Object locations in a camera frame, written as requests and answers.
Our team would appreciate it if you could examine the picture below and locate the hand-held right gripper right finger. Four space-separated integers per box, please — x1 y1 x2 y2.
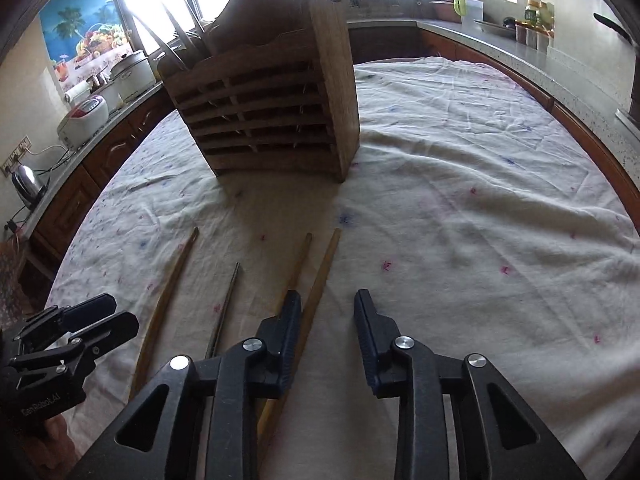
354 289 586 480

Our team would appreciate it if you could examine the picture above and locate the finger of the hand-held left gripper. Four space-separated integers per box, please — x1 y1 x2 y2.
9 311 140 376
17 293 118 346

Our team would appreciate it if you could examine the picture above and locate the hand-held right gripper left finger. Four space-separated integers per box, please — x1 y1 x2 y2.
70 290 303 480

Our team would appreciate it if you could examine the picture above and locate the metal chopstick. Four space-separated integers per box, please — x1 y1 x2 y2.
161 2 203 58
205 261 241 360
184 0 211 48
132 10 188 71

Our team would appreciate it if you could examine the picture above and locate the wooden utensil holder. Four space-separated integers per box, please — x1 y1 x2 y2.
157 0 362 184

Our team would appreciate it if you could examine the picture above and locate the person's left hand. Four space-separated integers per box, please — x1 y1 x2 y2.
31 406 77 462

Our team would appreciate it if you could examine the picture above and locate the brown chair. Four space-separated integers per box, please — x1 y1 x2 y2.
0 237 56 311

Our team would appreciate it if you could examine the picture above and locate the steel electric kettle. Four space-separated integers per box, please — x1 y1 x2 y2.
11 162 48 211

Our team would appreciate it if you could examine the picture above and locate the white rice cooker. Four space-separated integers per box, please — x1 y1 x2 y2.
56 96 110 150

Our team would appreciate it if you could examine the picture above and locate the white floral tablecloth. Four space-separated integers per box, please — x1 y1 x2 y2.
47 55 640 480

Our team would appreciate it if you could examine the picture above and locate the paper towel roll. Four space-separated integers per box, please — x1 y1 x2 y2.
65 81 93 107

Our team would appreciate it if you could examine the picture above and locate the white slow cooker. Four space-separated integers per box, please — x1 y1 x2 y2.
107 50 158 98

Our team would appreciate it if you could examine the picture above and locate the tropical fruit print blind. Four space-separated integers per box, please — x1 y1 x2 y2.
39 0 132 81

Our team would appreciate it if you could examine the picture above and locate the red pot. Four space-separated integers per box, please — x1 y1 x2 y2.
430 0 463 23

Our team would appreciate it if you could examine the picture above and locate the white spice jar set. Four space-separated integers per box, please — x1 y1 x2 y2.
515 20 555 51

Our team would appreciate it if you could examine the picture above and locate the cooking oil bottle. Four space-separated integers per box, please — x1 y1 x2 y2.
524 0 556 26

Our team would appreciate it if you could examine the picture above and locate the black wok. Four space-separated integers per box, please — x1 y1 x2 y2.
593 11 632 43

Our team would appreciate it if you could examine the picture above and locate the wall power socket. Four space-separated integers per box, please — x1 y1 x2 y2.
0 135 31 173

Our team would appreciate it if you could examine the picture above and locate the white pitcher green handle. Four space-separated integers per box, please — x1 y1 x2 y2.
453 0 485 36

